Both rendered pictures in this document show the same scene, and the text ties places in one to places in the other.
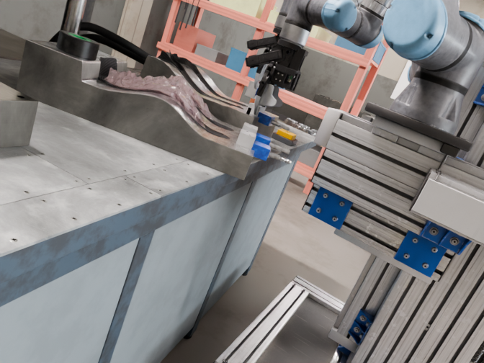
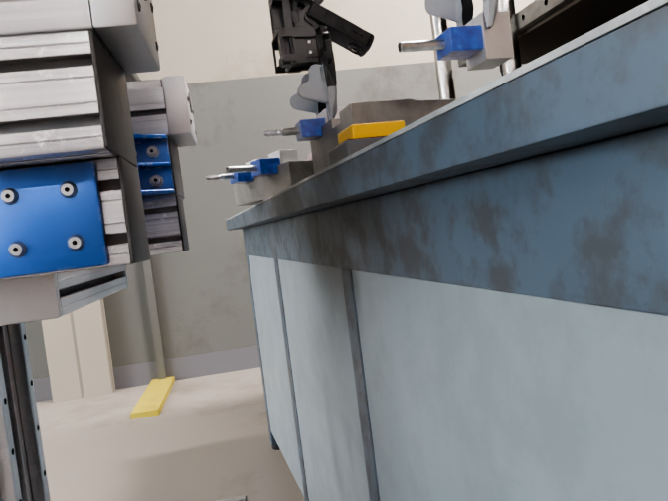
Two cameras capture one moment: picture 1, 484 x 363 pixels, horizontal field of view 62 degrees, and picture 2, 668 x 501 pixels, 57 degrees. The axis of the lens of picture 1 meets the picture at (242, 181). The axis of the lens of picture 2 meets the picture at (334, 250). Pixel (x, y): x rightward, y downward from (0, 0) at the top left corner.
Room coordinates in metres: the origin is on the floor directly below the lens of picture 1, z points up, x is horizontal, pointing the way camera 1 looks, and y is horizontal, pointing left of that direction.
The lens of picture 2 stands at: (2.05, -0.47, 0.74)
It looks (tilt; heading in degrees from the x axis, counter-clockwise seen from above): 2 degrees down; 151
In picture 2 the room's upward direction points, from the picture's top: 7 degrees counter-clockwise
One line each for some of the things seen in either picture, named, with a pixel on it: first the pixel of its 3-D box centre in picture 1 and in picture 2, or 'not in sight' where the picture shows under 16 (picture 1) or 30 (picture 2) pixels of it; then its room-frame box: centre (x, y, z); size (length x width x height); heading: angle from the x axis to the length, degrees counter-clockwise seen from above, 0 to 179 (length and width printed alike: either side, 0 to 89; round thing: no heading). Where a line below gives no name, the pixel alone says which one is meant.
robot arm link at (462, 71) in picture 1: (455, 50); not in sight; (0.97, -0.33, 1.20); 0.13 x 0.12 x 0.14; 130
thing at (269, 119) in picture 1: (269, 120); (304, 130); (1.17, -0.01, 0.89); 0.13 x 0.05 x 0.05; 75
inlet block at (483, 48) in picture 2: (265, 94); (451, 44); (1.48, 0.04, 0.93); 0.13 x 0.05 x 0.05; 75
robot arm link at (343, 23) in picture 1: (335, 15); not in sight; (1.11, -0.06, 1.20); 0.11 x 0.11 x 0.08; 40
